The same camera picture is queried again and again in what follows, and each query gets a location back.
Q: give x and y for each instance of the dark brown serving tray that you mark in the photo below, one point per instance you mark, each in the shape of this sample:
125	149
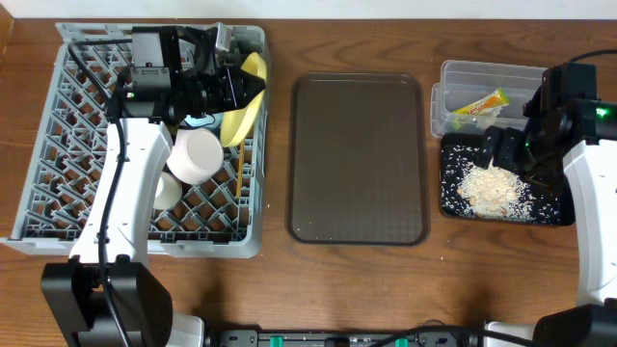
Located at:
357	172

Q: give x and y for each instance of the green snack wrapper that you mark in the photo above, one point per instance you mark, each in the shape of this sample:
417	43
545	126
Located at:
466	115

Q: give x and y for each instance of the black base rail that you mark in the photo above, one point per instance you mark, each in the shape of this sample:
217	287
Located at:
253	338

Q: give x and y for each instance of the white tissue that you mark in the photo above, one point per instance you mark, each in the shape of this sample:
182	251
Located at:
487	118

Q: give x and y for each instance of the white pink bowl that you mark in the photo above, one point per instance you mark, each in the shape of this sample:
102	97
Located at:
196	156

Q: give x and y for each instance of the light blue bowl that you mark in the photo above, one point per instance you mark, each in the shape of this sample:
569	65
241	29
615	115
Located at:
210	122

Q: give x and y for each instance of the black waste tray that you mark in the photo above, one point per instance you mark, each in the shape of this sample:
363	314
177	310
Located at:
450	202

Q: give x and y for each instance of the wooden chopstick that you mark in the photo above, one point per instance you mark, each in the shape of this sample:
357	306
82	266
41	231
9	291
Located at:
239	180

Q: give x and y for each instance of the yellow round plate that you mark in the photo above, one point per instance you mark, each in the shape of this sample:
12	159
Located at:
236	124

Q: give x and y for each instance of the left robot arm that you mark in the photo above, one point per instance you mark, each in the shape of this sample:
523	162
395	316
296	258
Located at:
104	294

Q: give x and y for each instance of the clear plastic bin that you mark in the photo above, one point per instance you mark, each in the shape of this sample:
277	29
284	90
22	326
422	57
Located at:
463	82

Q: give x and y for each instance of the food scraps rice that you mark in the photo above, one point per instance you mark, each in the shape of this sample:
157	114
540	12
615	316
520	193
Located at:
494	190

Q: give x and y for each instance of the white paper cup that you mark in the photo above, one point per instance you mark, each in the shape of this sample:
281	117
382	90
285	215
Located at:
168	192

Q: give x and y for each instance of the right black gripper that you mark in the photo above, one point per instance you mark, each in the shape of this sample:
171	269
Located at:
507	139

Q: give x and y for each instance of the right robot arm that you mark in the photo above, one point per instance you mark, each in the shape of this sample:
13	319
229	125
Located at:
569	145

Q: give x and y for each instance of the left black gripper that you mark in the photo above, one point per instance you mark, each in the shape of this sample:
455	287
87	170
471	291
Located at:
227	94

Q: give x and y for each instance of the grey plastic dish rack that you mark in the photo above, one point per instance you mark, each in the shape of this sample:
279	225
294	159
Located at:
68	158

